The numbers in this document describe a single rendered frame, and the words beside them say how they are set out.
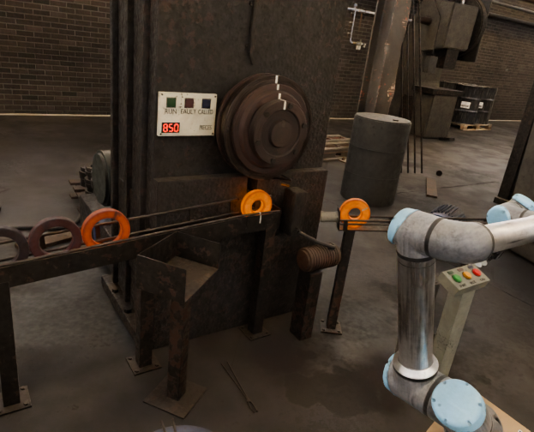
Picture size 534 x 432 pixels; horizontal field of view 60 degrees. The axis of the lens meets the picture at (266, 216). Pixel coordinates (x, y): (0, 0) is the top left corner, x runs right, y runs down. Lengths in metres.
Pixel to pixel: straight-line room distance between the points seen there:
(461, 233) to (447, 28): 8.55
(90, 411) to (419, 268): 1.43
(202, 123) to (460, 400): 1.44
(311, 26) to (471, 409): 1.71
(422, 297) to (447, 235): 0.25
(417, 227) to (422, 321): 0.33
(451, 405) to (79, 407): 1.43
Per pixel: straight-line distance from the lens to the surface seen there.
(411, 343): 1.60
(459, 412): 1.65
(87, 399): 2.21
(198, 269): 1.86
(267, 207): 2.23
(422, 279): 1.45
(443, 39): 9.76
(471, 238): 1.34
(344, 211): 2.39
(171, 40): 1.99
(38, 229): 1.87
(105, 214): 1.90
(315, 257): 2.32
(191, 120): 2.04
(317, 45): 2.37
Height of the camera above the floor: 1.49
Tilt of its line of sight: 21 degrees down
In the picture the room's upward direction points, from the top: 7 degrees clockwise
